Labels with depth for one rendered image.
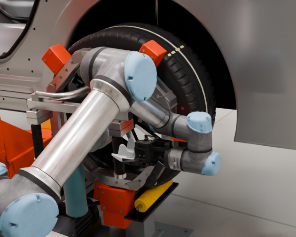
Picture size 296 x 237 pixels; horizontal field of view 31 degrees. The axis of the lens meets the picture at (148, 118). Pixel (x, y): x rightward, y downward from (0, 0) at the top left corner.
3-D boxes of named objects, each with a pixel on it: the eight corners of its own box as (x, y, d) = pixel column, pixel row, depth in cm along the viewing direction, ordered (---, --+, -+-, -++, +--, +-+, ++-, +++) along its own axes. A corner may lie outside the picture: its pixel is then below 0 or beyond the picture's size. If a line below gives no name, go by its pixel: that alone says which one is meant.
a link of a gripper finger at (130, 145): (122, 134, 185) (144, 138, 180) (123, 150, 187) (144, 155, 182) (116, 137, 183) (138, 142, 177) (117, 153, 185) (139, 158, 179)
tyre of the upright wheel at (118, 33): (61, 111, 257) (173, 195, 243) (29, 129, 237) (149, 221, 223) (113, -11, 222) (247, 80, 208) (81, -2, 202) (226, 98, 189)
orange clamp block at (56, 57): (75, 59, 212) (60, 43, 213) (64, 64, 206) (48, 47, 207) (66, 70, 216) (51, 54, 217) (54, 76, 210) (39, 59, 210)
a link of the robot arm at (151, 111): (54, 73, 142) (154, 140, 179) (81, 79, 135) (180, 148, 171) (73, 34, 144) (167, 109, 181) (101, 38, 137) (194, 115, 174)
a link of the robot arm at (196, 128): (172, 114, 165) (173, 146, 169) (201, 121, 158) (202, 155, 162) (188, 106, 170) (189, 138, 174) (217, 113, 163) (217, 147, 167)
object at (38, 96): (101, 90, 203) (99, 62, 199) (72, 106, 187) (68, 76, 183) (63, 85, 210) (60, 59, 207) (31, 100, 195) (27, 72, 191)
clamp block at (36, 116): (53, 117, 200) (51, 103, 198) (38, 125, 193) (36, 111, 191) (42, 115, 202) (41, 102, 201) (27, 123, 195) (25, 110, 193)
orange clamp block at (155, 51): (155, 69, 197) (167, 51, 192) (145, 75, 191) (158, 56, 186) (141, 58, 198) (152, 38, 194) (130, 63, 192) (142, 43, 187)
